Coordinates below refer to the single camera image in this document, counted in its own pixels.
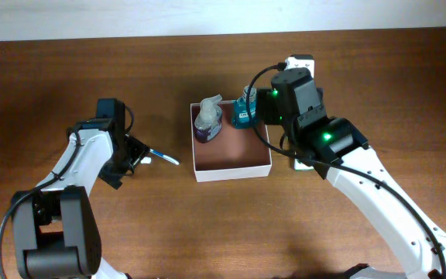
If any blue white toothbrush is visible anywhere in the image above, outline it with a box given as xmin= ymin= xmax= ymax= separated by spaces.
xmin=140 ymin=149 xmax=180 ymax=165

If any purple hand soap pump bottle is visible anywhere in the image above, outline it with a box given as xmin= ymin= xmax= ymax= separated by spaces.
xmin=194 ymin=95 xmax=223 ymax=143

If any white cardboard box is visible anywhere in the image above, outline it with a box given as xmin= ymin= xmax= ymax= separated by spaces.
xmin=191 ymin=101 xmax=273 ymax=183

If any teal mouthwash bottle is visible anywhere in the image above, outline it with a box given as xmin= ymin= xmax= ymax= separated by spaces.
xmin=232 ymin=86 xmax=259 ymax=129

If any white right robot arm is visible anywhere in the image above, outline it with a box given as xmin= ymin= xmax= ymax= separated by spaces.
xmin=256 ymin=63 xmax=446 ymax=278

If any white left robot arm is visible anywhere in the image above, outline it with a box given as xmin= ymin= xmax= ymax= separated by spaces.
xmin=4 ymin=98 xmax=149 ymax=278

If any green white soap box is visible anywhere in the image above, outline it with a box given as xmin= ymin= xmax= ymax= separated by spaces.
xmin=293 ymin=159 xmax=314 ymax=171

